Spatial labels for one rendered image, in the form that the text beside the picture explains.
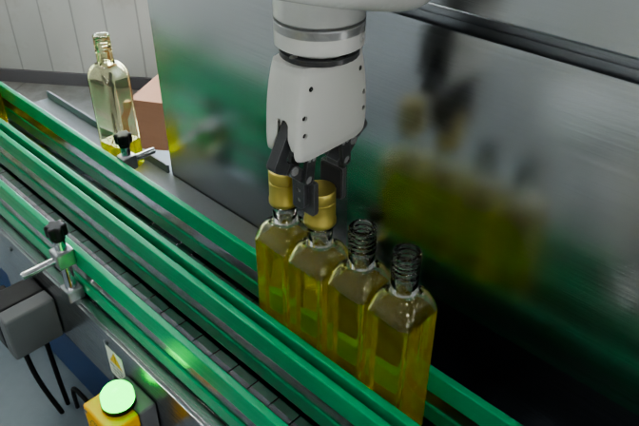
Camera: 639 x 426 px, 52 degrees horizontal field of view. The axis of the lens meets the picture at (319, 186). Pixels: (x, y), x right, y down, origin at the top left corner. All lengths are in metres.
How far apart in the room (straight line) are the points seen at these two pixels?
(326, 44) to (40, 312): 0.71
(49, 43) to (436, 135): 3.78
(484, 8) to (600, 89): 0.13
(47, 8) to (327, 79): 3.74
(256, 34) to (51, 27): 3.43
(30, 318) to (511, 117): 0.78
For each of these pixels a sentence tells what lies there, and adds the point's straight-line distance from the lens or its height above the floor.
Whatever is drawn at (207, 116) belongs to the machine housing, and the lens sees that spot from 1.10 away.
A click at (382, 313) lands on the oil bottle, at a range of 0.68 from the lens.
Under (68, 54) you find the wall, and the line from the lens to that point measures 4.34.
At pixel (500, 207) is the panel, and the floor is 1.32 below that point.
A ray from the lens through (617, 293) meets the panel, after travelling 0.70.
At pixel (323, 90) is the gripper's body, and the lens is 0.61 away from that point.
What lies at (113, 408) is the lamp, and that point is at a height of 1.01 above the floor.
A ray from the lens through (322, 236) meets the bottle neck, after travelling 0.72.
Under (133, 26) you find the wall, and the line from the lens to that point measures 4.08.
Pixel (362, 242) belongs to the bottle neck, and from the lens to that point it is 0.67.
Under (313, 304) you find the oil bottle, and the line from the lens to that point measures 0.76.
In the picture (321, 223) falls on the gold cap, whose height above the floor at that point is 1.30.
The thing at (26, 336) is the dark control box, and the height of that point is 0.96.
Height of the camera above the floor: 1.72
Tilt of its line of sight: 33 degrees down
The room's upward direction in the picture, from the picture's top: straight up
